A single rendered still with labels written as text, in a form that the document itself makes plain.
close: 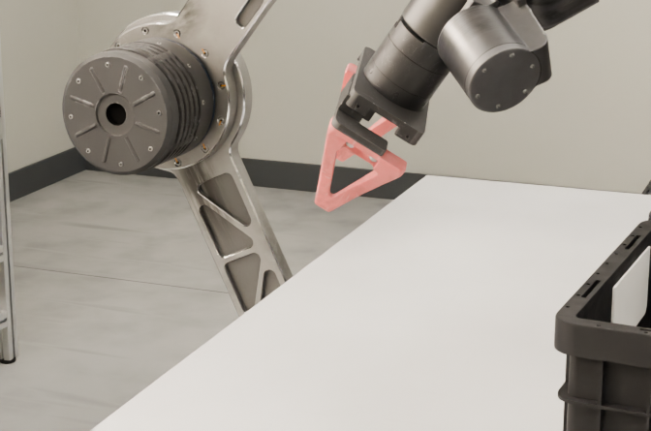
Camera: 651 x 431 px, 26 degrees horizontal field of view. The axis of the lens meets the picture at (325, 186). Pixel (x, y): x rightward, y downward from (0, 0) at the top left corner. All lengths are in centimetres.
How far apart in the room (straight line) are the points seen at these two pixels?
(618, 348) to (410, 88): 26
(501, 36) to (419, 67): 9
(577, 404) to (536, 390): 46
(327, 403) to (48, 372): 207
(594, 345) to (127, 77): 108
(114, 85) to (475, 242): 55
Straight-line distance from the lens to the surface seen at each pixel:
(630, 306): 119
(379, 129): 119
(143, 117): 195
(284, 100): 504
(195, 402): 146
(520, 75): 103
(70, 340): 367
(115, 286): 407
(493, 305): 174
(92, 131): 200
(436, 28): 107
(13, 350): 355
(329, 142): 107
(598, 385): 103
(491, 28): 103
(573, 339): 101
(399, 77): 109
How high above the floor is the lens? 127
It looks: 14 degrees down
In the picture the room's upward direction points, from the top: straight up
